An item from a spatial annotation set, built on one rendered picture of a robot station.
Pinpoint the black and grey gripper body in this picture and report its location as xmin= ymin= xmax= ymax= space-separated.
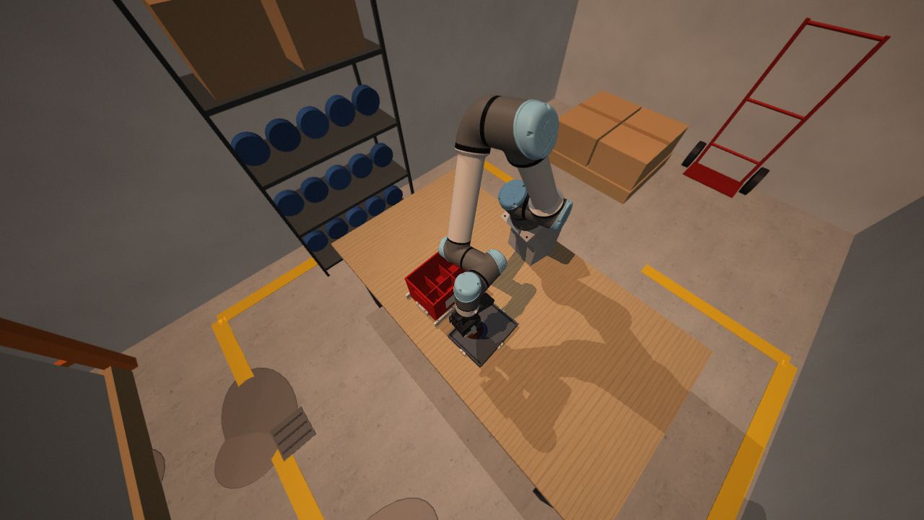
xmin=449 ymin=309 xmax=481 ymax=337

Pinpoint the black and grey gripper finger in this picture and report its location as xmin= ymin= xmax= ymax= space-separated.
xmin=465 ymin=321 xmax=482 ymax=337

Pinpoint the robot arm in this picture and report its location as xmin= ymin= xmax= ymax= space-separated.
xmin=438 ymin=95 xmax=572 ymax=317

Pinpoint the brown bottle with blue label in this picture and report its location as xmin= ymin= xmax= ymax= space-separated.
xmin=468 ymin=321 xmax=487 ymax=339

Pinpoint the red plastic crate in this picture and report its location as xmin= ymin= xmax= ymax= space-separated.
xmin=404 ymin=252 xmax=466 ymax=320

